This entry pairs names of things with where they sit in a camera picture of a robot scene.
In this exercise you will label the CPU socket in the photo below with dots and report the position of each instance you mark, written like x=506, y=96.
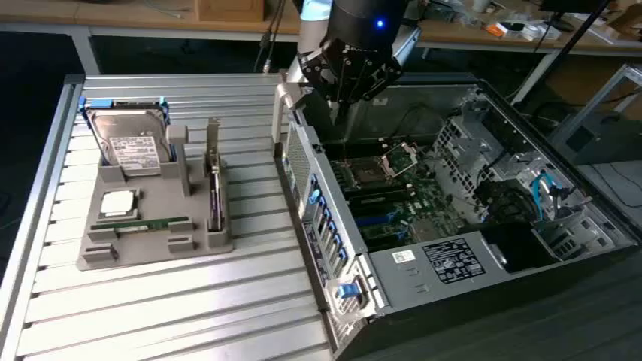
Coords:
x=366, y=173

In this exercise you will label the black monitor stand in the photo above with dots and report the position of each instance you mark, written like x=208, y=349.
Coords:
x=562, y=24

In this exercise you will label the open metal socket cover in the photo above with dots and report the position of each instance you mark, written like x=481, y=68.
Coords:
x=401, y=161

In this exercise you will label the grey case corner bracket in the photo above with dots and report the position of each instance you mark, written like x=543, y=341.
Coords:
x=279, y=113

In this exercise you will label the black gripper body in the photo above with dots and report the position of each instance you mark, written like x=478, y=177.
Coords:
x=360, y=22

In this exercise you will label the silver CPU chip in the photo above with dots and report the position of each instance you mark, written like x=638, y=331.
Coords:
x=118, y=203

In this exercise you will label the hard disk in blue caddy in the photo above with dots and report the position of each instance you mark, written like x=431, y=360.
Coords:
x=130, y=131

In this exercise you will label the blue expansion slot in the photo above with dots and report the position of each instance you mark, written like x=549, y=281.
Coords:
x=376, y=220

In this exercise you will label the graphics card with metal bracket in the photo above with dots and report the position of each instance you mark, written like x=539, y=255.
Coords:
x=215, y=176

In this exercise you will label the grey parts rack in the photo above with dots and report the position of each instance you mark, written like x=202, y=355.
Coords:
x=150, y=195

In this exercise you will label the open black PC case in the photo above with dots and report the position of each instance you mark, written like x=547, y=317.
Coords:
x=401, y=113

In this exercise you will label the silver perforated disk bay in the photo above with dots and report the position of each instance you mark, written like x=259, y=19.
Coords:
x=461, y=150

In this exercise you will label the wooden desk grey frame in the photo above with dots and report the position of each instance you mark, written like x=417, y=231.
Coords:
x=100, y=15

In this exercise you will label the green motherboard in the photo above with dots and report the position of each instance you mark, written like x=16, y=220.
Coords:
x=426, y=210

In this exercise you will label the grey cabinet aluminium frame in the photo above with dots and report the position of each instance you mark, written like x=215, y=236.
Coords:
x=602, y=139

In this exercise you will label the black slanted pole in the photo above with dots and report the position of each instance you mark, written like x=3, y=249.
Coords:
x=562, y=52

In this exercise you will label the green RAM stick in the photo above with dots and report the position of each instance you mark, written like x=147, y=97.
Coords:
x=150, y=224

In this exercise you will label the white small box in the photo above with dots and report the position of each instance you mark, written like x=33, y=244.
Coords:
x=539, y=34

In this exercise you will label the wooden box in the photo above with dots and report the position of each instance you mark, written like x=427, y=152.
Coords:
x=228, y=9

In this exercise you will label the brown cardboard box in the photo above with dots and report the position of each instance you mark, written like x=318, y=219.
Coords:
x=626, y=19

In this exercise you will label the blue card retainer strip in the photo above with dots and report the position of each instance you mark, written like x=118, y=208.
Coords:
x=316, y=196

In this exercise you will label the blue case latch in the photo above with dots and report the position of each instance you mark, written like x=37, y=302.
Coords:
x=346, y=291

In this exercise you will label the orange and white box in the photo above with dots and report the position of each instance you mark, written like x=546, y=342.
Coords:
x=502, y=29

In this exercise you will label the cluttered wooden desk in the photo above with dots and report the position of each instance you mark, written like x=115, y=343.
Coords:
x=451, y=34

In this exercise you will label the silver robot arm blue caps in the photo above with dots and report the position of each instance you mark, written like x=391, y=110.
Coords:
x=311, y=34

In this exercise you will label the silver power supply unit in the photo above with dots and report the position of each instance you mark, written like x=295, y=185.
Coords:
x=401, y=278

